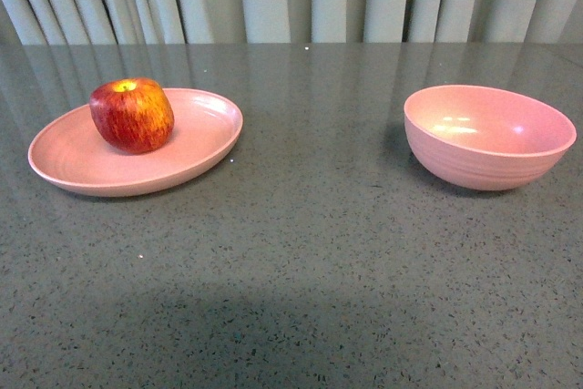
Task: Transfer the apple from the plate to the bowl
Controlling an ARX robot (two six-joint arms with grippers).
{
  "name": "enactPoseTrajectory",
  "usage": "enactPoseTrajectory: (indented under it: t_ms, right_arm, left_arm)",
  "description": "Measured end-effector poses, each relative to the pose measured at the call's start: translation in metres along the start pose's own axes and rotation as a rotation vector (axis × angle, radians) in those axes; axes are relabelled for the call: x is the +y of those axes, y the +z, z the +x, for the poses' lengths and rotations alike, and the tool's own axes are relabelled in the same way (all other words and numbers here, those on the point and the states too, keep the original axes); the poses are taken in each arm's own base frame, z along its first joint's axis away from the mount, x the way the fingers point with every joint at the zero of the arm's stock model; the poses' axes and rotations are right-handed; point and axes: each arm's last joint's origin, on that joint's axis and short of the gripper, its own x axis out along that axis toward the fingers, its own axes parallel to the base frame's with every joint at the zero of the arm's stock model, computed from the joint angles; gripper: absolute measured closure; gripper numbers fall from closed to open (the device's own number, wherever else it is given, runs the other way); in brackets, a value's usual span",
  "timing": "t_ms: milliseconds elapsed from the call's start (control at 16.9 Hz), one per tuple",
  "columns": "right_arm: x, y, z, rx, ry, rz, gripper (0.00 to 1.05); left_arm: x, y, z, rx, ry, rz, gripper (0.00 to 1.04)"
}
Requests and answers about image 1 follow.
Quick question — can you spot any red yellow apple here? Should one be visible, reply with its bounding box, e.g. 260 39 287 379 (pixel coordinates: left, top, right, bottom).
89 77 175 154

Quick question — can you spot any pink bowl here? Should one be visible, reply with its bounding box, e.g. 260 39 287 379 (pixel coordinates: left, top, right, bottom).
404 85 577 191

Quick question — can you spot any pink shallow plate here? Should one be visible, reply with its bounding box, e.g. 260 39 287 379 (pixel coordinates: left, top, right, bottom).
28 88 243 197

